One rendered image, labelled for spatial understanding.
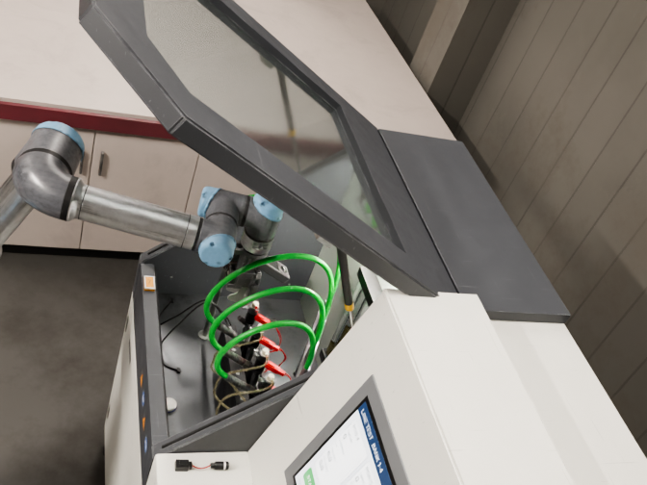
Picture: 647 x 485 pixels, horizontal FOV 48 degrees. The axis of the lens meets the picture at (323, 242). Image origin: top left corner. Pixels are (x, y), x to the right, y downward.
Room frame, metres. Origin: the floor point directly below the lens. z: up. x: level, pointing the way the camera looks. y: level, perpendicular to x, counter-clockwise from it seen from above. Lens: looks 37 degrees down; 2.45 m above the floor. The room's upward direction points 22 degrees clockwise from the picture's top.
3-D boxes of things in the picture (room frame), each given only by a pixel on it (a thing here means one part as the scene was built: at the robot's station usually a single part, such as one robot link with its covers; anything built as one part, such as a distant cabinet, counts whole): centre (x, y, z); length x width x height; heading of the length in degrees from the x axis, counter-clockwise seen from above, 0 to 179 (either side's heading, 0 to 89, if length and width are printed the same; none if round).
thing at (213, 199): (1.33, 0.24, 1.42); 0.11 x 0.11 x 0.08; 15
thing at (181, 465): (0.97, 0.06, 0.99); 0.12 x 0.02 x 0.02; 115
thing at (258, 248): (1.37, 0.15, 1.34); 0.08 x 0.08 x 0.05
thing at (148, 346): (1.28, 0.32, 0.87); 0.62 x 0.04 x 0.16; 27
